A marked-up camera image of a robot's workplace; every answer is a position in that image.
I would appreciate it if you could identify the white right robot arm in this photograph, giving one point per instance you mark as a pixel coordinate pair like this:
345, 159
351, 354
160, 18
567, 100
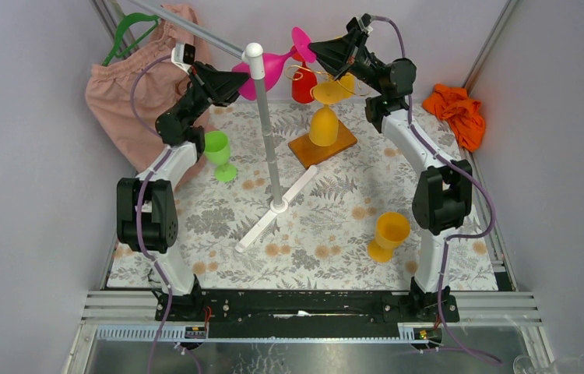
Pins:
443, 196

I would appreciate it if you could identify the white clothes stand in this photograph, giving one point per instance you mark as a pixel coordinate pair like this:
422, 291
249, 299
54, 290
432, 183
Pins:
281, 200

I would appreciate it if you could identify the pink cloth garment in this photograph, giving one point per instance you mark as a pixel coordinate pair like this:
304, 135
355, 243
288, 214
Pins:
127, 96

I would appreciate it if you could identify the yellow wine glass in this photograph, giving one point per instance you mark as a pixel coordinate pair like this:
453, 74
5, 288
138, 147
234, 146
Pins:
324, 123
391, 230
346, 85

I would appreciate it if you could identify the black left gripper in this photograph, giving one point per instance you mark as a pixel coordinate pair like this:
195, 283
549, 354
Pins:
208, 84

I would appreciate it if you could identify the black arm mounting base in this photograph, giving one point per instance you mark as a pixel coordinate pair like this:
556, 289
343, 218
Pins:
297, 309

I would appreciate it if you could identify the green wine glass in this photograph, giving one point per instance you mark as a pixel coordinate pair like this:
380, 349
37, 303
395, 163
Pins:
217, 152

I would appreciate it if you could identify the orange crumpled cloth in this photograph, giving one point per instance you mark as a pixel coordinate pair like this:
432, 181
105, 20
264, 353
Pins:
462, 113

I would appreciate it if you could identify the yellow wine glass front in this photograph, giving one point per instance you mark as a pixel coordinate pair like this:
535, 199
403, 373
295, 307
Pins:
324, 123

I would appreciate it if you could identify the pink wine glass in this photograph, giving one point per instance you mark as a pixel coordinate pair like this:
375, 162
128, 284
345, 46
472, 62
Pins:
274, 64

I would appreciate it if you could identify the red wine glass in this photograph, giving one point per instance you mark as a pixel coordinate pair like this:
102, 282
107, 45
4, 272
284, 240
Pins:
302, 81

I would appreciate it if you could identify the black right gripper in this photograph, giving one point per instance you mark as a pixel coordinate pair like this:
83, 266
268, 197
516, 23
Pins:
337, 55

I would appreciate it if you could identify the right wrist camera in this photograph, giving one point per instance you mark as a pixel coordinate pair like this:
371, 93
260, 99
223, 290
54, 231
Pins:
360, 24

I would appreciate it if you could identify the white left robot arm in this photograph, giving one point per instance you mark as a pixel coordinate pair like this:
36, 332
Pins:
147, 219

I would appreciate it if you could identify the wooden rack base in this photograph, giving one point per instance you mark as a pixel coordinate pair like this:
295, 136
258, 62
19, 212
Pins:
309, 154

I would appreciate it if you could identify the aluminium front frame rail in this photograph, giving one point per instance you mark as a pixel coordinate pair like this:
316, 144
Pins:
120, 333

